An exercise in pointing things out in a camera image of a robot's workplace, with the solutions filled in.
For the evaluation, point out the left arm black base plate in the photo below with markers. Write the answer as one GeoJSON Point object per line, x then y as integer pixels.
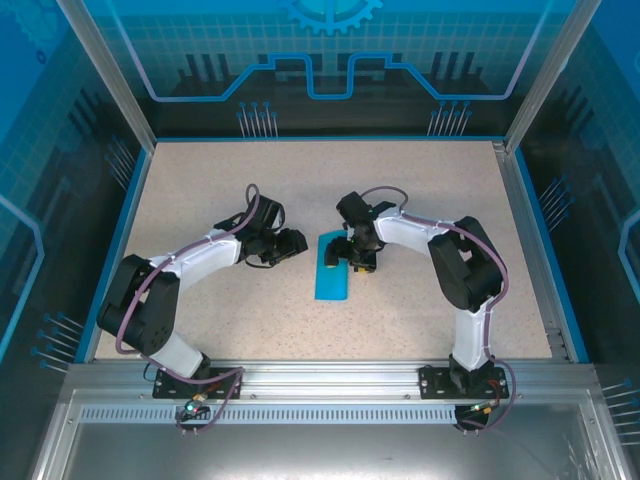
{"type": "Point", "coordinates": [165, 389]}

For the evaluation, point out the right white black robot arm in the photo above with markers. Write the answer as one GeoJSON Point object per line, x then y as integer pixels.
{"type": "Point", "coordinates": [405, 232]}

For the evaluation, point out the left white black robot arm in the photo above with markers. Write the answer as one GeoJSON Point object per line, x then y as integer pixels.
{"type": "Point", "coordinates": [205, 257]}

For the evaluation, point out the steel sheet panel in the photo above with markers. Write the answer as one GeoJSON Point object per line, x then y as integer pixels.
{"type": "Point", "coordinates": [325, 450]}

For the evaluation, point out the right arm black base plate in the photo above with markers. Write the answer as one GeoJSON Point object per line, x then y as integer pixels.
{"type": "Point", "coordinates": [432, 382]}

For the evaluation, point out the blue paper sheet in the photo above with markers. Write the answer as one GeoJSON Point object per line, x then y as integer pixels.
{"type": "Point", "coordinates": [331, 285]}

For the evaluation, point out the aluminium side rail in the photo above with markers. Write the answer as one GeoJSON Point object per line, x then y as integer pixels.
{"type": "Point", "coordinates": [515, 200]}

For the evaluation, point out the blue table edge strip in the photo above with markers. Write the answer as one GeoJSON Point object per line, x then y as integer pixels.
{"type": "Point", "coordinates": [117, 250]}

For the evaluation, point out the aluminium frame post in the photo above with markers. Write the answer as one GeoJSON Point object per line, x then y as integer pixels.
{"type": "Point", "coordinates": [546, 80]}
{"type": "Point", "coordinates": [112, 80]}

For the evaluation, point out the aluminium mounting rail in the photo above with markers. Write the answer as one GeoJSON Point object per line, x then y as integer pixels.
{"type": "Point", "coordinates": [325, 377]}

